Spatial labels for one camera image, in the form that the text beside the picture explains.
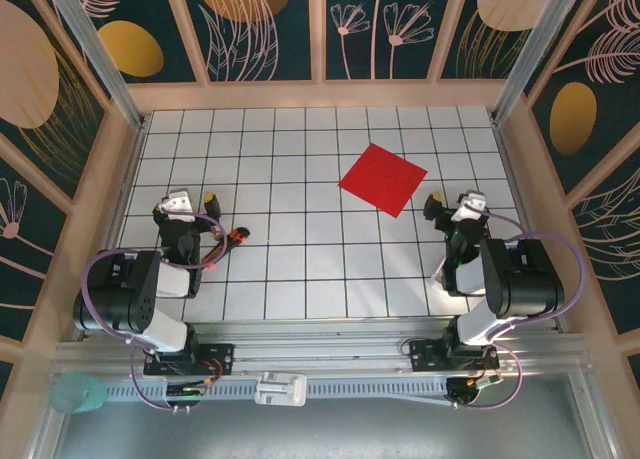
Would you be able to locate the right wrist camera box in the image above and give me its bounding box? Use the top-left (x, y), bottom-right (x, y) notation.
top-left (451, 190), bottom-right (489, 223)

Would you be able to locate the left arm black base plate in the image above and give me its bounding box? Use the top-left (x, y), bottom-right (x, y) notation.
top-left (143, 342), bottom-right (236, 378)

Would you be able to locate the black round controller puck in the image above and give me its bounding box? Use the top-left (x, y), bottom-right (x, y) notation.
top-left (445, 374), bottom-right (502, 410)
top-left (165, 381), bottom-right (211, 414)

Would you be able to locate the red square paper sheet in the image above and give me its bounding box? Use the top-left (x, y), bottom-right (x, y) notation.
top-left (338, 143), bottom-right (429, 219)

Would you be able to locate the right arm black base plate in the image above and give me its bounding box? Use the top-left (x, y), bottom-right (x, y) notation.
top-left (409, 338), bottom-right (501, 376)

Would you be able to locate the aluminium table rail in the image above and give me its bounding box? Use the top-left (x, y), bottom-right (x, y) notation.
top-left (48, 320), bottom-right (597, 381)

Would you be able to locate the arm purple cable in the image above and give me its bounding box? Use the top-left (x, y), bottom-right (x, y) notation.
top-left (81, 207), bottom-right (227, 413)
top-left (449, 202), bottom-right (586, 411)

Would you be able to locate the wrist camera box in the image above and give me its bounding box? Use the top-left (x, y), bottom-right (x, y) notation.
top-left (451, 190), bottom-right (489, 223)
top-left (162, 189), bottom-right (196, 216)

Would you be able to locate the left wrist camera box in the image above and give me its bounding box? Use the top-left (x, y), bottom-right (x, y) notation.
top-left (162, 189), bottom-right (196, 216)

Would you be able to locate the aluminium side rail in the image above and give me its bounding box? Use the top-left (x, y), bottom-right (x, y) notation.
top-left (79, 121), bottom-right (151, 341)
top-left (492, 118), bottom-right (567, 333)

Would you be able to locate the grey slotted cable tray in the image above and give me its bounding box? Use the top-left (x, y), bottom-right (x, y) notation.
top-left (99, 377), bottom-right (454, 406)

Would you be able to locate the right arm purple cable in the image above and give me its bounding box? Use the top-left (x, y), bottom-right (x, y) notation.
top-left (449, 202), bottom-right (586, 411)

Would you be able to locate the orange black hand tool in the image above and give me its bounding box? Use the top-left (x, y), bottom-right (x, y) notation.
top-left (202, 226), bottom-right (251, 271)

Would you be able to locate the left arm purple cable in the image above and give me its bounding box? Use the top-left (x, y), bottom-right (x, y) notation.
top-left (81, 207), bottom-right (227, 413)

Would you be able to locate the aluminium frame post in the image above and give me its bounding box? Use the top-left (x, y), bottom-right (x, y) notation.
top-left (41, 0), bottom-right (147, 131)
top-left (491, 0), bottom-right (586, 126)

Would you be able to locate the teal translucent cup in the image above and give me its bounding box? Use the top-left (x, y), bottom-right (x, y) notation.
top-left (49, 370), bottom-right (109, 416)

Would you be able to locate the small white clock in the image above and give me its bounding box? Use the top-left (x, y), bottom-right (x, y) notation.
top-left (430, 258), bottom-right (454, 293)

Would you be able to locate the white plastic bracket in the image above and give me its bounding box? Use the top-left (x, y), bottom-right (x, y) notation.
top-left (253, 372), bottom-right (308, 407)

